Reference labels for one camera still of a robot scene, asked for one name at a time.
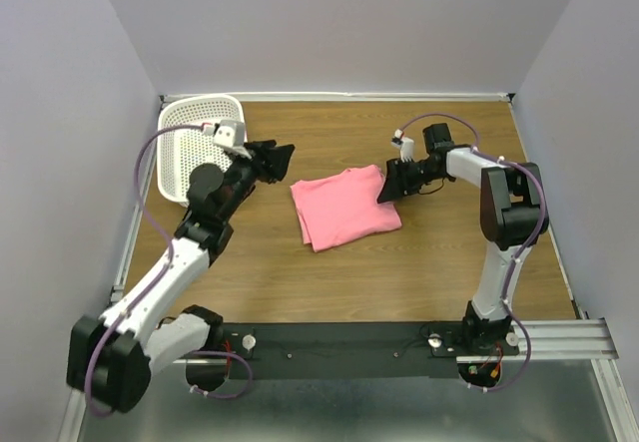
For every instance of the aluminium frame rail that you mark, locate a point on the aluminium frame rail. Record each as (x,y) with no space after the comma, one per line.
(542,340)

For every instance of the pink t shirt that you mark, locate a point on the pink t shirt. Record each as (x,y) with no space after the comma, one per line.
(343,208)

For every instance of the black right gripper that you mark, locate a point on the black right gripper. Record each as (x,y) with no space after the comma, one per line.
(402,178)

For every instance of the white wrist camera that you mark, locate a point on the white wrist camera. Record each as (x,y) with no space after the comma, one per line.
(228,135)
(404,144)

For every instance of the white perforated plastic basket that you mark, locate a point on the white perforated plastic basket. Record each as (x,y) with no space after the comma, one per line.
(179,152)

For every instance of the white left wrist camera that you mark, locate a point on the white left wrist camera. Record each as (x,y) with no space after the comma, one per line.
(228,135)

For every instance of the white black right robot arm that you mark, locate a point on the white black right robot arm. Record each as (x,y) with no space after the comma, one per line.
(512,214)

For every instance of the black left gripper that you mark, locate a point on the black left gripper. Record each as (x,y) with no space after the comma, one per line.
(263,160)

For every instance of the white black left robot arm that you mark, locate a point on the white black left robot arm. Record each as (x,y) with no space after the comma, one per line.
(113,357)

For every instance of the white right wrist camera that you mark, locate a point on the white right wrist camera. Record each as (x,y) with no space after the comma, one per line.
(404,144)

